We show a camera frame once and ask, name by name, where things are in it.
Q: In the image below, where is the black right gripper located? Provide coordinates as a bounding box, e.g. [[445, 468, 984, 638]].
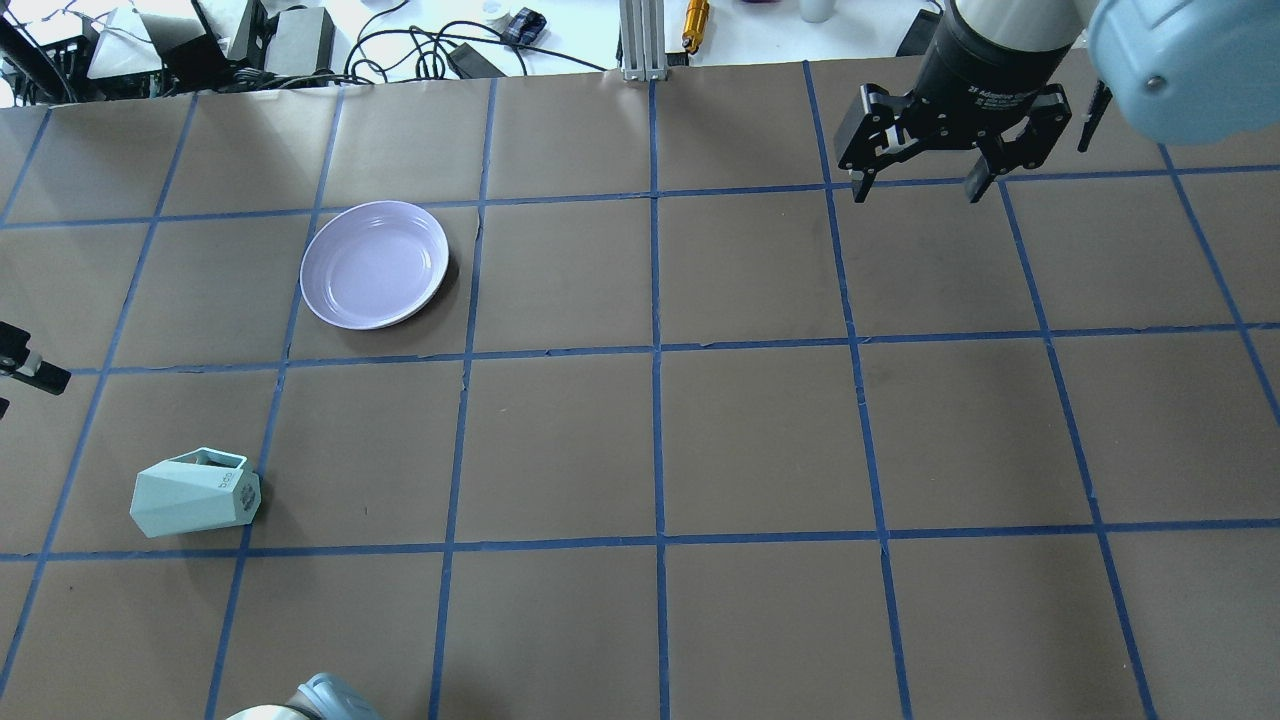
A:
[[836, 10, 1073, 204]]

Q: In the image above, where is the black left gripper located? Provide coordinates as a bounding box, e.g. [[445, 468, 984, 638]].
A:
[[1, 322, 70, 396]]

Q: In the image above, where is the mint green faceted cup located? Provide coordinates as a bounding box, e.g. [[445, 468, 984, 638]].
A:
[[129, 447, 262, 538]]

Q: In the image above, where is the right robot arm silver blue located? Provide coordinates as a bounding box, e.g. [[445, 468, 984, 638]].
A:
[[837, 1, 1279, 202]]

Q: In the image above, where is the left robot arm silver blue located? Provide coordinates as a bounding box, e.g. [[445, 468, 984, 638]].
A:
[[1, 323, 379, 719]]

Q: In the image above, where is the lilac round plate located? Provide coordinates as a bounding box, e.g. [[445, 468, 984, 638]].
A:
[[300, 200, 451, 331]]

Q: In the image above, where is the grey box on bench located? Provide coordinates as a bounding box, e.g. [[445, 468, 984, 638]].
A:
[[264, 6, 335, 76]]

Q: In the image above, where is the black power adapter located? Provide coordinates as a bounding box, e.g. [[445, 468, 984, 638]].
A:
[[445, 42, 506, 79]]

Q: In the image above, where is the yellow handled tool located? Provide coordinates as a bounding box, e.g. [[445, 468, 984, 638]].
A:
[[680, 0, 710, 55]]

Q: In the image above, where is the aluminium frame post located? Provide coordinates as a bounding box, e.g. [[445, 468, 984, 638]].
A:
[[618, 0, 669, 82]]

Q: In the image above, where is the black cable bundle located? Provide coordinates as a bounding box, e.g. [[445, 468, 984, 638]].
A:
[[344, 0, 609, 85]]

